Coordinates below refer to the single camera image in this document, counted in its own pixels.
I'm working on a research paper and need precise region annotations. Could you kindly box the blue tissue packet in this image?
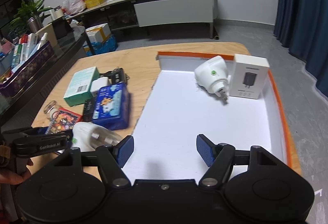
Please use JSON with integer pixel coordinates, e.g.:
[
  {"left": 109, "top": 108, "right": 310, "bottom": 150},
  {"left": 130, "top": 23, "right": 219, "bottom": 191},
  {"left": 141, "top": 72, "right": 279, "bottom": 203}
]
[{"left": 92, "top": 82, "right": 131, "bottom": 130}]

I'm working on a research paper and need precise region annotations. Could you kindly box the row of books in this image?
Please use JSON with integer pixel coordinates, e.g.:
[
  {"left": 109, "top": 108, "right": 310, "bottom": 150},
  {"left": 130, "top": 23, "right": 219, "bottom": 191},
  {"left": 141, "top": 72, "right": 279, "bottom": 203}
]
[{"left": 10, "top": 33, "right": 49, "bottom": 68}]

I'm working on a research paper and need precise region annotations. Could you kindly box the green cardboard box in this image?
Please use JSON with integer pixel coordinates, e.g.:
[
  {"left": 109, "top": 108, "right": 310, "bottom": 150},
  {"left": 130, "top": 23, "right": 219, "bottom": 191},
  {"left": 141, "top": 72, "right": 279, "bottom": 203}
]
[{"left": 63, "top": 67, "right": 100, "bottom": 107}]

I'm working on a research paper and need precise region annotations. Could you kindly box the leafy green plant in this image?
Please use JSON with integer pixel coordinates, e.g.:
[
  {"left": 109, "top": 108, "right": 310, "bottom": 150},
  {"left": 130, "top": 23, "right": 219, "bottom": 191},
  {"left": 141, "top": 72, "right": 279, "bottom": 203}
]
[{"left": 9, "top": 0, "right": 54, "bottom": 35}]

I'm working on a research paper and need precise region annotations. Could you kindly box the white charger box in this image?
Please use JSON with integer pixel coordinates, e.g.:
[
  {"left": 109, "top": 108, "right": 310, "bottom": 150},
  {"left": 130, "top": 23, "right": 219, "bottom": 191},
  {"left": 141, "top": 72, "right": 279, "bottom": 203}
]
[{"left": 229, "top": 54, "right": 270, "bottom": 100}]

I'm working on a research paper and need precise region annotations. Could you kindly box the white and yellow carton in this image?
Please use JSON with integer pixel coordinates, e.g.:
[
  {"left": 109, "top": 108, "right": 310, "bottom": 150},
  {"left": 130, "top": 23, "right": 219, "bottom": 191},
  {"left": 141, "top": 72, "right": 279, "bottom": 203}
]
[{"left": 85, "top": 23, "right": 112, "bottom": 43}]

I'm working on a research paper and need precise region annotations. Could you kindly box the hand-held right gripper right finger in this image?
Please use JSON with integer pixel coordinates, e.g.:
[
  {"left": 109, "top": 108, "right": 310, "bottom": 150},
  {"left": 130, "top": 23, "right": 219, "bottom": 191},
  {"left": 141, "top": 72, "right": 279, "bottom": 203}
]
[{"left": 196, "top": 134, "right": 280, "bottom": 188}]

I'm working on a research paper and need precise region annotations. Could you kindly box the playing card box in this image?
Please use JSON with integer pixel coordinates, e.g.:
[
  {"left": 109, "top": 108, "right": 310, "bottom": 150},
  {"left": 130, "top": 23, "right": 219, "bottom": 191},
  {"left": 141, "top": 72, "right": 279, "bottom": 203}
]
[{"left": 45, "top": 108, "right": 83, "bottom": 135}]

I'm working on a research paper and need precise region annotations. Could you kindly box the glass coffee table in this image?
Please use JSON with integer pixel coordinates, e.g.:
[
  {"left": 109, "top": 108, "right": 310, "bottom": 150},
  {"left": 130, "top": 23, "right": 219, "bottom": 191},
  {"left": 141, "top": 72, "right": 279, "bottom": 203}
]
[{"left": 0, "top": 21, "right": 89, "bottom": 127}]

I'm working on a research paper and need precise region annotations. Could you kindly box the black box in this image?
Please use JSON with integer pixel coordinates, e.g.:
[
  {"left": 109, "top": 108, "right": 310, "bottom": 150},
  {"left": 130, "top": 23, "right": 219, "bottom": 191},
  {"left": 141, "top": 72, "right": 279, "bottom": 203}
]
[{"left": 52, "top": 19, "right": 73, "bottom": 40}]

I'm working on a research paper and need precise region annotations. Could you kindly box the blue pack of bottles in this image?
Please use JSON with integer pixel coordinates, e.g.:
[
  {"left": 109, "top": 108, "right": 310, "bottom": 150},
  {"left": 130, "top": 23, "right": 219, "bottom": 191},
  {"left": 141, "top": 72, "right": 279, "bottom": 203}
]
[{"left": 83, "top": 34, "right": 118, "bottom": 56}]

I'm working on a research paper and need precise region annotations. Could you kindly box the white plastic bag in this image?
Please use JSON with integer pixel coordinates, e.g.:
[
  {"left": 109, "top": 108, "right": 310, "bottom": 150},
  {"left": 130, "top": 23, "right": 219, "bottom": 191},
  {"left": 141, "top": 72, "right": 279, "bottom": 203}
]
[{"left": 62, "top": 0, "right": 86, "bottom": 15}]

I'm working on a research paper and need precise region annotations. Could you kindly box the white roll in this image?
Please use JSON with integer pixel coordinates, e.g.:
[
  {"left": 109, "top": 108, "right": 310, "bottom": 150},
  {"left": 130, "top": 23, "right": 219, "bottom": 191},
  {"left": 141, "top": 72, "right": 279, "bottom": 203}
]
[{"left": 50, "top": 7, "right": 64, "bottom": 21}]

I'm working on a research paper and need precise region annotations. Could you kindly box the white cube charger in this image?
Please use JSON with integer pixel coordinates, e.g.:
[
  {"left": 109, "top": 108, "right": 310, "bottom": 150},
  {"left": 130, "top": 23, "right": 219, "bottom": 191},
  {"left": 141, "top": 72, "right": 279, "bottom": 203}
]
[{"left": 90, "top": 78, "right": 111, "bottom": 97}]

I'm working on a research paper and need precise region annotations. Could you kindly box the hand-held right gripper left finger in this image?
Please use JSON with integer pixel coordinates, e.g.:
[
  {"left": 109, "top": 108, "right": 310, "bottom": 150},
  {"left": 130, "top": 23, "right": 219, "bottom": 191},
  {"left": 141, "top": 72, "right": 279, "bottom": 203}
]
[{"left": 55, "top": 135, "right": 135, "bottom": 188}]

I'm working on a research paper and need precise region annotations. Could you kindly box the black car key fob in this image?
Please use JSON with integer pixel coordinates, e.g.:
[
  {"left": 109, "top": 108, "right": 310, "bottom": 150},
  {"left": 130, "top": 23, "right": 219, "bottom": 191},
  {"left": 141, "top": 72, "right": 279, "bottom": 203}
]
[{"left": 108, "top": 67, "right": 129, "bottom": 85}]

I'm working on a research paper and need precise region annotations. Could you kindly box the steel tumbler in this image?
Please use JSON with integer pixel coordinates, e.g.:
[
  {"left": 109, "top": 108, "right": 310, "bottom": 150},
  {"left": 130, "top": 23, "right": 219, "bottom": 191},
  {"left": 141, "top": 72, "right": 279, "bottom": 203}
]
[{"left": 27, "top": 16, "right": 43, "bottom": 33}]

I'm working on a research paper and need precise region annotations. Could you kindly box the glass bottle with white cap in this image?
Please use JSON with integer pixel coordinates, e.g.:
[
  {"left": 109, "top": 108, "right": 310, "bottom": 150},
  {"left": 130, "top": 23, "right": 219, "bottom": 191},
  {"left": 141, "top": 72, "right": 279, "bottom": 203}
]
[{"left": 44, "top": 100, "right": 64, "bottom": 120}]

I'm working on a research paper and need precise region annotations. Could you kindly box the blue curtain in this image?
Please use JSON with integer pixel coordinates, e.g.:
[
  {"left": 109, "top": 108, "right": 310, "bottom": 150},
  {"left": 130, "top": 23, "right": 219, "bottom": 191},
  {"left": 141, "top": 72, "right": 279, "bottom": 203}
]
[{"left": 273, "top": 0, "right": 328, "bottom": 99}]

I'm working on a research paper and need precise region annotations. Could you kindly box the white plug-in repeller with bottle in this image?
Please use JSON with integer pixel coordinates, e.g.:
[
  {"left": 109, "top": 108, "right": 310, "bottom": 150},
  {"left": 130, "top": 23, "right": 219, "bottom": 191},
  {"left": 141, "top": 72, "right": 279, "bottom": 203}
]
[{"left": 70, "top": 122, "right": 123, "bottom": 153}]

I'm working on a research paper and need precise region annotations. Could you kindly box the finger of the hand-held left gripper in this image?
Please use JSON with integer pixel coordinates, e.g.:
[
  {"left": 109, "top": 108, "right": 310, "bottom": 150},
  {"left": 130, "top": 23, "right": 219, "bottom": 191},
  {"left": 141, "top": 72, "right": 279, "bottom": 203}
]
[
  {"left": 11, "top": 135, "right": 74, "bottom": 158},
  {"left": 2, "top": 127, "right": 74, "bottom": 141}
]

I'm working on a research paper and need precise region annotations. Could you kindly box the white tray with orange rim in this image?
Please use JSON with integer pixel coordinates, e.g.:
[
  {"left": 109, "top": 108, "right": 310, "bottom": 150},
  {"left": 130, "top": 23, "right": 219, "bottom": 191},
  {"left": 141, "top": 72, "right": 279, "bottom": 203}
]
[{"left": 120, "top": 51, "right": 295, "bottom": 181}]

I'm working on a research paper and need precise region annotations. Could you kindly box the person's left hand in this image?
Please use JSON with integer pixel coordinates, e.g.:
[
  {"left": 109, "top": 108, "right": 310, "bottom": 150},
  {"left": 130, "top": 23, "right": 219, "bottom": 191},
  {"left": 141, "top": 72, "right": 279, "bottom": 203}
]
[{"left": 0, "top": 158, "right": 34, "bottom": 185}]

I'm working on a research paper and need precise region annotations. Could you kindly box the white television cabinet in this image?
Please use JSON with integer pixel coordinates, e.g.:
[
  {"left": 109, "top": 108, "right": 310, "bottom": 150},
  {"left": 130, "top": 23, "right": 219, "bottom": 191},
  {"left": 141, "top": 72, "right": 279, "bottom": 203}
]
[{"left": 65, "top": 0, "right": 218, "bottom": 40}]

